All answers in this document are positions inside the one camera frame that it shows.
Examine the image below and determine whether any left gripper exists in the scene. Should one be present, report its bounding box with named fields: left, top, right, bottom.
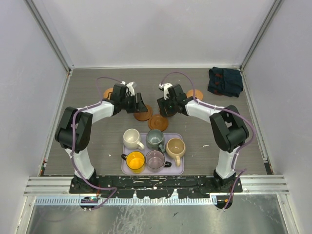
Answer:
left=120, top=93, right=147, bottom=114

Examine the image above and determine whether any light cork coaster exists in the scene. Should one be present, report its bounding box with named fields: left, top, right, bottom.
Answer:
left=186, top=89, right=203, bottom=100
left=103, top=87, right=113, bottom=99

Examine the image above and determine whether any beige ceramic mug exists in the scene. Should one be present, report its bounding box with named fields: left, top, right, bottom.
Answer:
left=165, top=138, right=186, bottom=167

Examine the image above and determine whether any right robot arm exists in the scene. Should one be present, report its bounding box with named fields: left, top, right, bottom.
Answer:
left=157, top=83, right=249, bottom=192

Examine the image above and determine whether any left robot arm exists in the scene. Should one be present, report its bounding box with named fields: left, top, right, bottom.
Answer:
left=55, top=82, right=148, bottom=193

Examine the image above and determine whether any white ceramic mug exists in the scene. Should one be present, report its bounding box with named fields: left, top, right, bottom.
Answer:
left=123, top=129, right=145, bottom=150

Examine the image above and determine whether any grey-green ceramic mug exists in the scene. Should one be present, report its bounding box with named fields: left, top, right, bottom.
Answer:
left=146, top=129, right=165, bottom=153

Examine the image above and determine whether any dark blue folded cloth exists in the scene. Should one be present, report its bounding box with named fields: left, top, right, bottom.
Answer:
left=207, top=67, right=243, bottom=98

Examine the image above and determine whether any yellow glass mug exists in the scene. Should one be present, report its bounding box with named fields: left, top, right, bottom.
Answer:
left=121, top=151, right=146, bottom=174

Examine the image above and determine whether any clear purple glass mug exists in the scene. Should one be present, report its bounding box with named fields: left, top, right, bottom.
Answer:
left=145, top=150, right=172, bottom=173

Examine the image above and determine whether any lavender plastic tray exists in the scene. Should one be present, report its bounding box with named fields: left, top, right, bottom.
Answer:
left=121, top=133, right=184, bottom=176

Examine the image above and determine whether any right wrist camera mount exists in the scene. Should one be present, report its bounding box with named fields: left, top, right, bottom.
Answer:
left=158, top=83, right=173, bottom=100

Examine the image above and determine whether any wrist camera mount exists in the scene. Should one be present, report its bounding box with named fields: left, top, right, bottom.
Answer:
left=158, top=83, right=173, bottom=100
left=121, top=81, right=137, bottom=96

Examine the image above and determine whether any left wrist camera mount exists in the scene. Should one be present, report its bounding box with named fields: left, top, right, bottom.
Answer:
left=121, top=81, right=137, bottom=96

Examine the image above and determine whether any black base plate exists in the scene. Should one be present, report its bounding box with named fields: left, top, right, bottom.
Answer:
left=69, top=174, right=243, bottom=199

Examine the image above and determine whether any aluminium frame post left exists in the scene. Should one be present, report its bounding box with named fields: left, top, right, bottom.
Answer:
left=24, top=0, right=73, bottom=73

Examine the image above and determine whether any aluminium frame post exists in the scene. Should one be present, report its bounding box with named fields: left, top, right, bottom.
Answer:
left=24, top=0, right=73, bottom=73
left=240, top=0, right=284, bottom=70

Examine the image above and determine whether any aluminium frame rail front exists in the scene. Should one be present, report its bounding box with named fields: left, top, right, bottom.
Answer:
left=24, top=175, right=290, bottom=195

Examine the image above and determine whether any white slotted cable duct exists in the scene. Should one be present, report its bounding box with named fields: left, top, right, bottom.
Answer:
left=34, top=194, right=217, bottom=206

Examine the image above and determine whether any aluminium frame post right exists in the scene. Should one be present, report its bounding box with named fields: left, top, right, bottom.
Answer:
left=240, top=0, right=284, bottom=70

